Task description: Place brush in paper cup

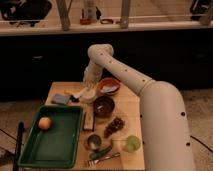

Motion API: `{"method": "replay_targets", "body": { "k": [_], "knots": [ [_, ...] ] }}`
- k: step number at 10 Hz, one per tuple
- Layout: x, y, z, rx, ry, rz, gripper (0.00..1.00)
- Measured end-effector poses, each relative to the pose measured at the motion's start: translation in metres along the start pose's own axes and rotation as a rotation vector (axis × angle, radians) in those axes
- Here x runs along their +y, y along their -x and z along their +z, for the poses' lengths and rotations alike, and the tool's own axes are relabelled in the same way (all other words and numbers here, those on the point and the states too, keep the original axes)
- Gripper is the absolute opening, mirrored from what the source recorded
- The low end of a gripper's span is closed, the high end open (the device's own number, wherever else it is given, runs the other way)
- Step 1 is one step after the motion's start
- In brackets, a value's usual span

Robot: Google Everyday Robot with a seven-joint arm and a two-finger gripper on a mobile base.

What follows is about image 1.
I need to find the yellow banana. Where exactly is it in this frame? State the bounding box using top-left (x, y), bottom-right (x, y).
top-left (64, 90), bottom-right (74, 96)

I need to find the green apple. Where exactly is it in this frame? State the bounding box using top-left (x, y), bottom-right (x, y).
top-left (124, 135), bottom-right (141, 153)

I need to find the white bottle on shelf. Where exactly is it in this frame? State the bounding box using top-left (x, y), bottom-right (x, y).
top-left (83, 0), bottom-right (97, 22)

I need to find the blue sponge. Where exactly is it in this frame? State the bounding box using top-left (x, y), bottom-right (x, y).
top-left (51, 94), bottom-right (70, 105)

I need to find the black pole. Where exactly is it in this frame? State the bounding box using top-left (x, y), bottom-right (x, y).
top-left (12, 122), bottom-right (25, 171)

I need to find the white paper cup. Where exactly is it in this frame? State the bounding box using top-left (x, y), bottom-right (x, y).
top-left (80, 89), bottom-right (96, 103)

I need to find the orange clay bowl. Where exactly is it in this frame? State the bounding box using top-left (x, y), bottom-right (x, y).
top-left (96, 77), bottom-right (120, 95)

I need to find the orange fruit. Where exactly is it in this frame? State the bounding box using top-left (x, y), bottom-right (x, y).
top-left (38, 117), bottom-right (51, 130)

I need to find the small metal cup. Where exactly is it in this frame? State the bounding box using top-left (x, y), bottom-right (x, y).
top-left (86, 134), bottom-right (102, 150)

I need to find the green plastic tray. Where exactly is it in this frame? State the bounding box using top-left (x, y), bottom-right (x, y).
top-left (18, 106), bottom-right (83, 169)

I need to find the dark brown bowl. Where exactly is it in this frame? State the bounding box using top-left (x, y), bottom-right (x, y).
top-left (93, 96), bottom-right (115, 118)

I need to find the green cucumber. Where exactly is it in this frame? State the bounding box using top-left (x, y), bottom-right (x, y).
top-left (89, 140), bottom-right (114, 160)

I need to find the white handled brush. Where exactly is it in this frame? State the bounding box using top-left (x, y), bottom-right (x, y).
top-left (70, 88), bottom-right (86, 103)

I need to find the wooden table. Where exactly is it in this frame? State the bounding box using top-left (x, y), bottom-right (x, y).
top-left (23, 81), bottom-right (146, 171)

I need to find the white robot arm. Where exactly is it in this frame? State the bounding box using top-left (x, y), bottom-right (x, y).
top-left (83, 44), bottom-right (196, 171)

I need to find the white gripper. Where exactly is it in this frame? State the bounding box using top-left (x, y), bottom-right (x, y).
top-left (83, 66), bottom-right (102, 88)

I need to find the bunch of dark grapes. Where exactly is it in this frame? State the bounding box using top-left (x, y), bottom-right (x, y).
top-left (104, 117), bottom-right (125, 138)

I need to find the black bag on shelf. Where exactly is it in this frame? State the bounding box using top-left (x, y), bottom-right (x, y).
top-left (0, 0), bottom-right (52, 27)

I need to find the wooden block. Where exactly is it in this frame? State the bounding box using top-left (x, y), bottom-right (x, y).
top-left (83, 112), bottom-right (94, 131)

